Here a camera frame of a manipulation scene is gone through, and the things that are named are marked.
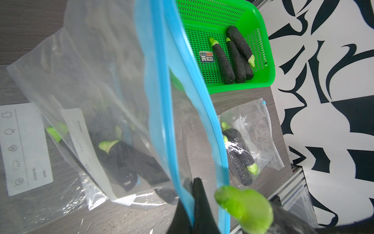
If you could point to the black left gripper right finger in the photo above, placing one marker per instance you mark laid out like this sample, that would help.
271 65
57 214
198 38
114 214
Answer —
204 221

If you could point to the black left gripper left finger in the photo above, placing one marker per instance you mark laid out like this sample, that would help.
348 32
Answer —
181 222

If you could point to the green plastic basket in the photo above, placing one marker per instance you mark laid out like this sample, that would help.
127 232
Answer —
210 19

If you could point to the lifted clear zip-top bag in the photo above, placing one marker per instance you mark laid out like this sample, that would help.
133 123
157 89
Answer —
253 121

